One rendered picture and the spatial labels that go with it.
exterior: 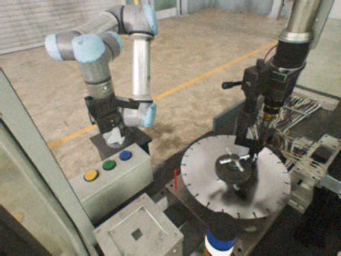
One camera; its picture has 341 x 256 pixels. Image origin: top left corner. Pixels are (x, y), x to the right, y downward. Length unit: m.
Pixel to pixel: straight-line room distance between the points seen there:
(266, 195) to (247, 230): 0.12
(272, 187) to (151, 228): 0.37
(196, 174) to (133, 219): 0.23
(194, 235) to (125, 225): 0.25
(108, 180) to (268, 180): 0.52
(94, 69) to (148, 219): 0.44
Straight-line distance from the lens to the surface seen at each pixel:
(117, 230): 0.65
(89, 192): 0.75
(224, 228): 0.35
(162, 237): 0.62
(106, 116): 0.65
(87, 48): 0.57
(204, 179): 0.65
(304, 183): 0.87
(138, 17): 1.00
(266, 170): 0.72
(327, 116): 1.48
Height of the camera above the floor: 1.47
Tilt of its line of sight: 39 degrees down
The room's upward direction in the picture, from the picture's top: 3 degrees counter-clockwise
